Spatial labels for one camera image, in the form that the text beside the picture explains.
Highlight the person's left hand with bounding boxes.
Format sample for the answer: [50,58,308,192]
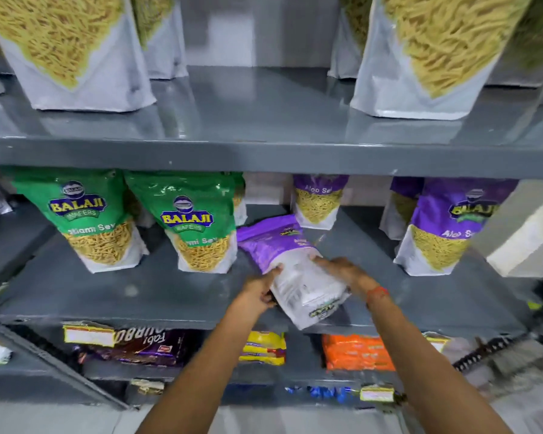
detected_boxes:
[233,264,284,313]

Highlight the white yellow noodle snack pouch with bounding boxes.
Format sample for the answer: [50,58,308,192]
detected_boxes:
[0,0,157,113]
[328,0,382,80]
[130,0,189,80]
[350,0,534,121]
[486,0,543,89]

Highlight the yellow packet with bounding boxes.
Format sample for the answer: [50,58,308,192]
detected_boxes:
[239,331,287,366]

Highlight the person's right forearm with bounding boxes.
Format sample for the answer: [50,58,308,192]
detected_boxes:
[367,291,513,434]

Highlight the yellow white price label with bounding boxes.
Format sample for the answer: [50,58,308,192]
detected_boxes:
[62,322,116,348]
[130,379,165,396]
[359,384,395,403]
[422,331,452,353]

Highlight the purple white snack pouch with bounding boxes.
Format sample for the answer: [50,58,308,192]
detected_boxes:
[236,215,351,331]

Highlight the green snack pouch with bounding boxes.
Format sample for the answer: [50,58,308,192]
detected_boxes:
[124,171,239,274]
[230,172,248,227]
[11,169,150,274]

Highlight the blue packets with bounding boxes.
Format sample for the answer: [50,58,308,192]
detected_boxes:
[284,386,361,399]

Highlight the person's right hand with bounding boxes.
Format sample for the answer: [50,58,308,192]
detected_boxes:
[312,257,381,300]

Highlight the grey metal shelf rack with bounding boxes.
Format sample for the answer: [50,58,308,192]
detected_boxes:
[0,63,543,409]

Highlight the orange thread wristband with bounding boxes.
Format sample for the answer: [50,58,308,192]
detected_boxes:
[366,286,391,309]

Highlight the brown biscuit packet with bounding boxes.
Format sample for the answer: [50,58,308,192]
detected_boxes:
[78,329,190,368]

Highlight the person's left forearm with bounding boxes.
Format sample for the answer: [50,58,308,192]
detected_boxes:
[136,299,265,434]

